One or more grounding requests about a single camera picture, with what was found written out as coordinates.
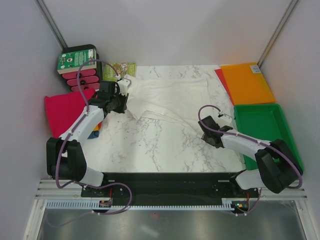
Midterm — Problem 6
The white t shirt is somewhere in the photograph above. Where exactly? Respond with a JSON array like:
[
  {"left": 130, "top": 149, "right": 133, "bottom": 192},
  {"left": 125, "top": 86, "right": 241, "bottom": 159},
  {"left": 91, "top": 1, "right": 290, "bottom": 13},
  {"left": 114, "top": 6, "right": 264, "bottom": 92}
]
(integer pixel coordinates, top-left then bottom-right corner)
[{"left": 126, "top": 75, "right": 211, "bottom": 136}]

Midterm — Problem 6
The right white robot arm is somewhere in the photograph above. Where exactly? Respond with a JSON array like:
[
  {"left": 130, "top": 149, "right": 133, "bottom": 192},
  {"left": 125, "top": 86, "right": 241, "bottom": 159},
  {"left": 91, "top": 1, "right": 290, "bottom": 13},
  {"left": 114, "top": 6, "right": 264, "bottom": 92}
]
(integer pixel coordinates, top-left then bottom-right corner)
[{"left": 198, "top": 116, "right": 303, "bottom": 197}]

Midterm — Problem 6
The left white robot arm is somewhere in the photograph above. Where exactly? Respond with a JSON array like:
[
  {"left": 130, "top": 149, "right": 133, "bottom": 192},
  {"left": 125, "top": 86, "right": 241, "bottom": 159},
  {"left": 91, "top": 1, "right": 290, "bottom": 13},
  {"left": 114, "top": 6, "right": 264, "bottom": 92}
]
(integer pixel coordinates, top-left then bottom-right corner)
[{"left": 46, "top": 78, "right": 132, "bottom": 197}]

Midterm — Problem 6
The lime green picture book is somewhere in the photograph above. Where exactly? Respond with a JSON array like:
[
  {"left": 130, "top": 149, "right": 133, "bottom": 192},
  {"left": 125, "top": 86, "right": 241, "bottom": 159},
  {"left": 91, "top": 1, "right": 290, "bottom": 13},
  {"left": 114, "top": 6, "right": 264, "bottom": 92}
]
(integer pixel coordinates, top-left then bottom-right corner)
[{"left": 103, "top": 62, "right": 137, "bottom": 82}]

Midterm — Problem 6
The black pink drawer unit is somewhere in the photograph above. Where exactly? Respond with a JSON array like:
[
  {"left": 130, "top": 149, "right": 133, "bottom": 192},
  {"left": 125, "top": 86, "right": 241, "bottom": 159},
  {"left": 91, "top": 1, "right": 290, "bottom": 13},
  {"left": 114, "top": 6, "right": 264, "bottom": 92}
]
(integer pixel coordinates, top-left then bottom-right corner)
[{"left": 59, "top": 44, "right": 103, "bottom": 92}]

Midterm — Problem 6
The blue folded t shirt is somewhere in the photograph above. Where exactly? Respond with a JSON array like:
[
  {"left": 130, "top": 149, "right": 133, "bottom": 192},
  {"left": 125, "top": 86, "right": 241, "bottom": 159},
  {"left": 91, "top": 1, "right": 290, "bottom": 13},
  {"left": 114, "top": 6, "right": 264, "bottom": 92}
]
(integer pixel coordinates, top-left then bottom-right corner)
[{"left": 88, "top": 131, "right": 100, "bottom": 139}]

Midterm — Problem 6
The green plastic tray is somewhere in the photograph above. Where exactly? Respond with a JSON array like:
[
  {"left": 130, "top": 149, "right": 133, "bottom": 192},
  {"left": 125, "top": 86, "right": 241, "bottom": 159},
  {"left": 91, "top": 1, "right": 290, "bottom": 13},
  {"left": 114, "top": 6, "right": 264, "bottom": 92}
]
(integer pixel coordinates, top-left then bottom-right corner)
[{"left": 234, "top": 103, "right": 303, "bottom": 167}]

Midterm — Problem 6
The pink folded t shirt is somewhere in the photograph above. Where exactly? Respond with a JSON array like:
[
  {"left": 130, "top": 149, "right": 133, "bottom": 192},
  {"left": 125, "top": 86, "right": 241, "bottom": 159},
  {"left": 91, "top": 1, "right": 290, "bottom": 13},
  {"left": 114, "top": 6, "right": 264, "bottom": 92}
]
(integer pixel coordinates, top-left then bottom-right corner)
[{"left": 44, "top": 91, "right": 86, "bottom": 138}]

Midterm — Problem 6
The orange plastic board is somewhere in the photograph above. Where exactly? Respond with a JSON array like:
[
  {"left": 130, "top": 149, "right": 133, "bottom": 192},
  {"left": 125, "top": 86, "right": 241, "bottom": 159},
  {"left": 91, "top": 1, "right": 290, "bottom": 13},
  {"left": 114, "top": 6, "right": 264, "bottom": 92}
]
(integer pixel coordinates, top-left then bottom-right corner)
[{"left": 221, "top": 62, "right": 276, "bottom": 105}]

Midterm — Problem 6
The green book on drawers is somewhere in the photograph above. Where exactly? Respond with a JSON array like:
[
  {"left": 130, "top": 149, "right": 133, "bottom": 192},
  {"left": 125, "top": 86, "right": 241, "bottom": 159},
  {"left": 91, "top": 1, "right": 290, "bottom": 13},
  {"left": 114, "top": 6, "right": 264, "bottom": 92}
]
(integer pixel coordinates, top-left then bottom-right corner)
[{"left": 57, "top": 48, "right": 97, "bottom": 75}]

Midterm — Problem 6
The red plastic board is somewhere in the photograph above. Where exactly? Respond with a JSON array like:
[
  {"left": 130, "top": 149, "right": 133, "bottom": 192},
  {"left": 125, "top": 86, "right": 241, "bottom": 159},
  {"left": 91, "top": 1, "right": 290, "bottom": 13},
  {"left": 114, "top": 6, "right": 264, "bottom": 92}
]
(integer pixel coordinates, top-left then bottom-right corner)
[{"left": 214, "top": 69, "right": 233, "bottom": 104}]

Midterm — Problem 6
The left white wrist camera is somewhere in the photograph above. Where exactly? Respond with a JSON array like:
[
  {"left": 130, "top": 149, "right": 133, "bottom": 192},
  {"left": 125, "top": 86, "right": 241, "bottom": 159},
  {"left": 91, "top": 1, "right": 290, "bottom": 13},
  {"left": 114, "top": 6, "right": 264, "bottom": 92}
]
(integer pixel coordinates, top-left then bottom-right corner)
[{"left": 117, "top": 78, "right": 132, "bottom": 96}]

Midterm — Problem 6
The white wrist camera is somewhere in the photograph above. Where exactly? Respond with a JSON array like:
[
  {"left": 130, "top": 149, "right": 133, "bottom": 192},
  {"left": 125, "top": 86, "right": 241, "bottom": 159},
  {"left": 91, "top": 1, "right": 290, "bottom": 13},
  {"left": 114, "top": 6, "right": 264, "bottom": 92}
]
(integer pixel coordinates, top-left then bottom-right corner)
[
  {"left": 117, "top": 78, "right": 132, "bottom": 96},
  {"left": 217, "top": 114, "right": 233, "bottom": 127}
]

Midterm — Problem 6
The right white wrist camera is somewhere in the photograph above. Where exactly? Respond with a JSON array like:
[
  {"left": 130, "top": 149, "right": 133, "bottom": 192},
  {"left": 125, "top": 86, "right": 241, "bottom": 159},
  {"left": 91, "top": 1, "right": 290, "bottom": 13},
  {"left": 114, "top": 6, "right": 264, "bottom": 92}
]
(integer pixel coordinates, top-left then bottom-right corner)
[{"left": 217, "top": 114, "right": 233, "bottom": 127}]

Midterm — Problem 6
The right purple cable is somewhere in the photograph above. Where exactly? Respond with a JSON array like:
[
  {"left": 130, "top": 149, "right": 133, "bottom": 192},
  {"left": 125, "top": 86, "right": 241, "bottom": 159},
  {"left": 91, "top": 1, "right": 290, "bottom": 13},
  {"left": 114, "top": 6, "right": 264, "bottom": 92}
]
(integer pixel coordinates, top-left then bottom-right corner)
[{"left": 197, "top": 104, "right": 304, "bottom": 217}]

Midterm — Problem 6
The purple cable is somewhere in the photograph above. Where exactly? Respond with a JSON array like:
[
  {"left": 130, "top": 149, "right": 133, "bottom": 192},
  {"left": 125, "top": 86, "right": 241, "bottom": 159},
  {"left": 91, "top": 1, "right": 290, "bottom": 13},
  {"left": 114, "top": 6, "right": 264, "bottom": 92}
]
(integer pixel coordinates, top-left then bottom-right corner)
[
  {"left": 46, "top": 58, "right": 133, "bottom": 228},
  {"left": 197, "top": 104, "right": 304, "bottom": 217}
]

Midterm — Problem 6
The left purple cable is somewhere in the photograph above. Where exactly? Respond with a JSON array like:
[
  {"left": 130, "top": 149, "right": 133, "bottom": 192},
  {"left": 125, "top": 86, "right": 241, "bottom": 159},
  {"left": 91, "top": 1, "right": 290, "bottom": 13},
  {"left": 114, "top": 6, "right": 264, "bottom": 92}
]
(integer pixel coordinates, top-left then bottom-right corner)
[{"left": 46, "top": 58, "right": 133, "bottom": 228}]

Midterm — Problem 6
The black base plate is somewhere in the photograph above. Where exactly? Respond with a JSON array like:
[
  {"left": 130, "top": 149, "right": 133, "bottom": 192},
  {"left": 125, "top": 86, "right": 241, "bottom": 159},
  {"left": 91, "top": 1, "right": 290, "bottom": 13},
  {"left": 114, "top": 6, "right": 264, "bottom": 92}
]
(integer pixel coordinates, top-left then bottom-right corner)
[{"left": 81, "top": 172, "right": 259, "bottom": 206}]

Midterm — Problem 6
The aluminium rail frame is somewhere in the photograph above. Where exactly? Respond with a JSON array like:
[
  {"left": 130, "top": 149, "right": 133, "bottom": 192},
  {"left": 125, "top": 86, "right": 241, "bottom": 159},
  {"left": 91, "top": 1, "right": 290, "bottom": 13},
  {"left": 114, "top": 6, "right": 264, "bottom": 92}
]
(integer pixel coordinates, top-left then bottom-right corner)
[{"left": 23, "top": 180, "right": 320, "bottom": 240}]

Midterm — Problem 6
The left aluminium corner post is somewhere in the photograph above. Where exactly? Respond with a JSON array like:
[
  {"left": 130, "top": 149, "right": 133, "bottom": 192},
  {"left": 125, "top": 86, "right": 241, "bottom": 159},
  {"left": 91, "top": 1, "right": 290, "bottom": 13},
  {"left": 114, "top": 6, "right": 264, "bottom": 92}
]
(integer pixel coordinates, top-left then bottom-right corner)
[{"left": 35, "top": 0, "right": 68, "bottom": 49}]

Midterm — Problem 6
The aluminium corner post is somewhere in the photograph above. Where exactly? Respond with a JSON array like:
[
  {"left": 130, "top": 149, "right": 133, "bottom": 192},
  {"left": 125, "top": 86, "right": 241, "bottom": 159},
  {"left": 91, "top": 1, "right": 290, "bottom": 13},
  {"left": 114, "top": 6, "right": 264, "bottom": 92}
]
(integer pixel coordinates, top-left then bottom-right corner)
[
  {"left": 35, "top": 0, "right": 68, "bottom": 49},
  {"left": 257, "top": 0, "right": 301, "bottom": 68}
]

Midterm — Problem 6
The white slotted cable duct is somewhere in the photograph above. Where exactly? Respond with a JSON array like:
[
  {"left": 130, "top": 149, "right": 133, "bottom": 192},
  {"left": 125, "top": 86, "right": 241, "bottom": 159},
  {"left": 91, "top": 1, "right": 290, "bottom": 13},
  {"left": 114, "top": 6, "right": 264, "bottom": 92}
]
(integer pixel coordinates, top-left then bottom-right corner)
[{"left": 45, "top": 199, "right": 246, "bottom": 211}]

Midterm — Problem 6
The right aluminium corner post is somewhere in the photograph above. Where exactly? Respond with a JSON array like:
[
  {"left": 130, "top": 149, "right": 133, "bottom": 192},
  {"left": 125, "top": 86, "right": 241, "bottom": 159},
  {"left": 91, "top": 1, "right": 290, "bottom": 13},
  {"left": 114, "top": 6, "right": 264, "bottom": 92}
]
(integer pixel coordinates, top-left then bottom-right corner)
[{"left": 257, "top": 0, "right": 301, "bottom": 68}]

